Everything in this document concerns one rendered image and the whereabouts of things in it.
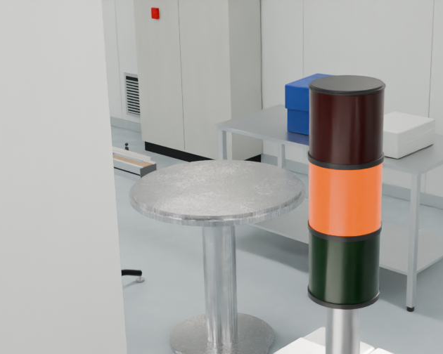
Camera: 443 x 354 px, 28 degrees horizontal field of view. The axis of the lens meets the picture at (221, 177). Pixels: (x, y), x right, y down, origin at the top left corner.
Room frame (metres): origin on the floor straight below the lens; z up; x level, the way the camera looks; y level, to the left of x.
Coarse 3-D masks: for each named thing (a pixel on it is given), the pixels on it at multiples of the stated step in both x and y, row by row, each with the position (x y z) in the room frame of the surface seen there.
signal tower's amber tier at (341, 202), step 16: (320, 176) 0.55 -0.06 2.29; (336, 176) 0.54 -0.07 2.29; (352, 176) 0.54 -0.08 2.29; (368, 176) 0.54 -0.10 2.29; (320, 192) 0.55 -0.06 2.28; (336, 192) 0.54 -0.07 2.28; (352, 192) 0.54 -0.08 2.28; (368, 192) 0.54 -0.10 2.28; (320, 208) 0.55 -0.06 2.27; (336, 208) 0.54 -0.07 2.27; (352, 208) 0.54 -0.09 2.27; (368, 208) 0.54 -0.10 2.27; (320, 224) 0.55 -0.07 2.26; (336, 224) 0.54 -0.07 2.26; (352, 224) 0.54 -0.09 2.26; (368, 224) 0.54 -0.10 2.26
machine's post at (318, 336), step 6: (318, 330) 0.69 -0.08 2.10; (324, 330) 0.69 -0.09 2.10; (306, 336) 0.68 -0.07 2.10; (312, 336) 0.68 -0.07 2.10; (318, 336) 0.68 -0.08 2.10; (324, 336) 0.68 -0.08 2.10; (318, 342) 0.67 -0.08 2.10; (324, 342) 0.67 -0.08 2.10; (360, 342) 0.67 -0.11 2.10; (360, 348) 0.66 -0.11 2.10; (366, 348) 0.66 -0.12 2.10; (372, 348) 0.66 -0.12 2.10
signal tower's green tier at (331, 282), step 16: (320, 240) 0.55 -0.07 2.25; (368, 240) 0.54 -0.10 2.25; (320, 256) 0.55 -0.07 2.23; (336, 256) 0.54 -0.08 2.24; (352, 256) 0.54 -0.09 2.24; (368, 256) 0.54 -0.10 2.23; (320, 272) 0.55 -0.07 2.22; (336, 272) 0.54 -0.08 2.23; (352, 272) 0.54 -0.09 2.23; (368, 272) 0.54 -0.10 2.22; (320, 288) 0.55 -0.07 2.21; (336, 288) 0.54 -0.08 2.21; (352, 288) 0.54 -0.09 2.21; (368, 288) 0.54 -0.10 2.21
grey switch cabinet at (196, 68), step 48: (144, 0) 8.09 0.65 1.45; (192, 0) 7.65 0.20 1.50; (240, 0) 7.47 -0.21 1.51; (144, 48) 8.11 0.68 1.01; (192, 48) 7.67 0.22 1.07; (240, 48) 7.46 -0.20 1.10; (144, 96) 8.14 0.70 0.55; (192, 96) 7.69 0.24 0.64; (240, 96) 7.45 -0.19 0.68; (192, 144) 7.71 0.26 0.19; (240, 144) 7.44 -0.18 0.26
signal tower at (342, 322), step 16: (320, 80) 0.57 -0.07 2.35; (336, 80) 0.57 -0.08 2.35; (352, 80) 0.57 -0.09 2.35; (368, 80) 0.57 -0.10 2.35; (336, 240) 0.54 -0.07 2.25; (352, 240) 0.54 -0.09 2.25; (320, 304) 0.55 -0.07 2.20; (336, 304) 0.54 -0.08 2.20; (352, 304) 0.54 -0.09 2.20; (368, 304) 0.54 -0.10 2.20; (336, 320) 0.55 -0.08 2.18; (352, 320) 0.55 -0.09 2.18; (336, 336) 0.55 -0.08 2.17; (352, 336) 0.55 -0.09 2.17; (336, 352) 0.55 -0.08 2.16; (352, 352) 0.55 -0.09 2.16
